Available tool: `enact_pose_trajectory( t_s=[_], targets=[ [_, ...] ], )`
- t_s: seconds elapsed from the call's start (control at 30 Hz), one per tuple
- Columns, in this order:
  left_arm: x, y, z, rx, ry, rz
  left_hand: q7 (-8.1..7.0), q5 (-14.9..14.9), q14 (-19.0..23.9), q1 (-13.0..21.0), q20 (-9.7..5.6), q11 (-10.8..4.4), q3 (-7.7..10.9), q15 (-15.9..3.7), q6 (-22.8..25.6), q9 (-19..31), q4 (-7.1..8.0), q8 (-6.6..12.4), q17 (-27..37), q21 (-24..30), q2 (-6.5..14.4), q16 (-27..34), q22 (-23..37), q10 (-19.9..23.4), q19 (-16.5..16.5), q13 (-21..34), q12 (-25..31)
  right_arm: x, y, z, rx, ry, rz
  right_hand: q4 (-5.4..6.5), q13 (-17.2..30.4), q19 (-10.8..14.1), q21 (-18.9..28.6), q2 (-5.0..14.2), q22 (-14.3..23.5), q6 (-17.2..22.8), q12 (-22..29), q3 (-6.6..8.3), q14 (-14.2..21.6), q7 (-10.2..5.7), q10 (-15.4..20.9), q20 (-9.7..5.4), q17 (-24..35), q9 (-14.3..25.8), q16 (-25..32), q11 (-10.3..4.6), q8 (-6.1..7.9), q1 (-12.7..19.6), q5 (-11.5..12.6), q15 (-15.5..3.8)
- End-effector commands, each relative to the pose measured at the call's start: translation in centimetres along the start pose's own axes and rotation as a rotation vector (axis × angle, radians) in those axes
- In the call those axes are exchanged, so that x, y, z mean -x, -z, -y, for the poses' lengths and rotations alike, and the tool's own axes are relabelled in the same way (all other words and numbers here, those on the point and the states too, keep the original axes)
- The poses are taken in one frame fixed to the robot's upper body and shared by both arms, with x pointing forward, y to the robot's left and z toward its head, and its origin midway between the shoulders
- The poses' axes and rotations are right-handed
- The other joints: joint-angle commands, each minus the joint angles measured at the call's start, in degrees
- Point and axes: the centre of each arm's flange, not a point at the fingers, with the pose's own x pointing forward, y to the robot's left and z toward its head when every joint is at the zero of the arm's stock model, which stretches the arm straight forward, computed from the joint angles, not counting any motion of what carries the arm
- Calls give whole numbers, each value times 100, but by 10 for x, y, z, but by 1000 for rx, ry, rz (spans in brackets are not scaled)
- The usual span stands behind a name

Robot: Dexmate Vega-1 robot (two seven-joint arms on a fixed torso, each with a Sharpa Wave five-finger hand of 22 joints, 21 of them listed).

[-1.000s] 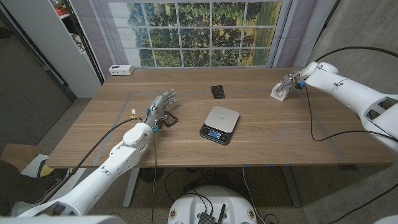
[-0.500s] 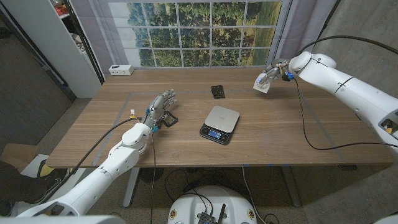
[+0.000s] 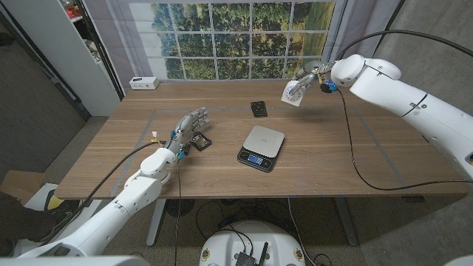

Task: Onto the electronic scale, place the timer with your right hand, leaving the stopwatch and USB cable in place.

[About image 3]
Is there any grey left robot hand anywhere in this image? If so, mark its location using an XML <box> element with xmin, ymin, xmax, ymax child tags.
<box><xmin>166</xmin><ymin>106</ymin><xmax>211</xmax><ymax>159</ymax></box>

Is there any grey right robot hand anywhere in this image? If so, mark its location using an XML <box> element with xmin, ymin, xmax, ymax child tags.
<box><xmin>290</xmin><ymin>60</ymin><xmax>336</xmax><ymax>94</ymax></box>

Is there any white mechanical timer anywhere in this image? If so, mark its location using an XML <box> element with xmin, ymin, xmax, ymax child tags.
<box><xmin>280</xmin><ymin>80</ymin><xmax>305</xmax><ymax>108</ymax></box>

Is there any black flat stopwatch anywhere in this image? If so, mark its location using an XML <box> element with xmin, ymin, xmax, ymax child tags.
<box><xmin>250</xmin><ymin>100</ymin><xmax>268</xmax><ymax>118</ymax></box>

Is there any silver black electronic scale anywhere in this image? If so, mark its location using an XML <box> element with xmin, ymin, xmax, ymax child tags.
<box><xmin>236</xmin><ymin>125</ymin><xmax>286</xmax><ymax>174</ymax></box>

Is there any small black square component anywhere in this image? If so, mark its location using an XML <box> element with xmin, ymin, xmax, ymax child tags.
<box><xmin>188</xmin><ymin>131</ymin><xmax>214</xmax><ymax>152</ymax></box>

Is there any grey tape outline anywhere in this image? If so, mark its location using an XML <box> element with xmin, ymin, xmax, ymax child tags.
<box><xmin>110</xmin><ymin>105</ymin><xmax>412</xmax><ymax>197</ymax></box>

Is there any white power strip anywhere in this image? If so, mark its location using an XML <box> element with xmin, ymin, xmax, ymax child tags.
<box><xmin>129</xmin><ymin>76</ymin><xmax>160</xmax><ymax>91</ymax></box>

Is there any window landscape printed backdrop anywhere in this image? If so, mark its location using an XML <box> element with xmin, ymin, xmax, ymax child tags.
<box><xmin>83</xmin><ymin>0</ymin><xmax>402</xmax><ymax>88</ymax></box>

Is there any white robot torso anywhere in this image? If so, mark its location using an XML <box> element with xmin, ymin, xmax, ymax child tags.
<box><xmin>198</xmin><ymin>220</ymin><xmax>307</xmax><ymax>266</ymax></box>

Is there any black module with antenna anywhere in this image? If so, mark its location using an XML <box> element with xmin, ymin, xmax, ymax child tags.
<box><xmin>234</xmin><ymin>242</ymin><xmax>270</xmax><ymax>266</ymax></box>

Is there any white storage cabinet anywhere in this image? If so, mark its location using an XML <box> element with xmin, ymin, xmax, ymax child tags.
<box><xmin>0</xmin><ymin>0</ymin><xmax>123</xmax><ymax>117</ymax></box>

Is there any brown cardboard box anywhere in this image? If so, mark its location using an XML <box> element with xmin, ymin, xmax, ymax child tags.
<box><xmin>0</xmin><ymin>169</ymin><xmax>46</xmax><ymax>205</ymax></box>

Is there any person leg with black shoe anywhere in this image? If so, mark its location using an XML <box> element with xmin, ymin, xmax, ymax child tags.
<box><xmin>0</xmin><ymin>188</ymin><xmax>82</xmax><ymax>258</ymax></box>

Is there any thin black left hand cable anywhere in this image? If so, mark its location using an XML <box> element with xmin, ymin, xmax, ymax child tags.
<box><xmin>172</xmin><ymin>157</ymin><xmax>183</xmax><ymax>266</ymax></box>

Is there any thin black hand cable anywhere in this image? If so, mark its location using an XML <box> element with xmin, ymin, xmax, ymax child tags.
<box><xmin>172</xmin><ymin>157</ymin><xmax>183</xmax><ymax>266</ymax></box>
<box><xmin>336</xmin><ymin>89</ymin><xmax>473</xmax><ymax>192</ymax></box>

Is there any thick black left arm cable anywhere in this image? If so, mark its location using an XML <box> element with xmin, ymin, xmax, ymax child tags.
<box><xmin>40</xmin><ymin>140</ymin><xmax>167</xmax><ymax>247</ymax></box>

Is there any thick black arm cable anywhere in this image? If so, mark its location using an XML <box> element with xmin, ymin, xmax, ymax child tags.
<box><xmin>336</xmin><ymin>29</ymin><xmax>473</xmax><ymax>62</ymax></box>
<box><xmin>40</xmin><ymin>140</ymin><xmax>167</xmax><ymax>247</ymax></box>

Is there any thin black right hand cable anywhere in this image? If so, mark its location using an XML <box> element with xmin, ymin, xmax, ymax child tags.
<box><xmin>336</xmin><ymin>89</ymin><xmax>473</xmax><ymax>192</ymax></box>

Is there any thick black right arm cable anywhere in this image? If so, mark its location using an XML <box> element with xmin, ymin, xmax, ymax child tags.
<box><xmin>336</xmin><ymin>29</ymin><xmax>473</xmax><ymax>62</ymax></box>

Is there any black metal post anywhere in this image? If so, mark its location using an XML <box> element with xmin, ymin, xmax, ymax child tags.
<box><xmin>75</xmin><ymin>0</ymin><xmax>127</xmax><ymax>101</ymax></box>

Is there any grey floor cable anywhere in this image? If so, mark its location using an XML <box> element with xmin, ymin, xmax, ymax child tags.
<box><xmin>287</xmin><ymin>197</ymin><xmax>308</xmax><ymax>266</ymax></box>

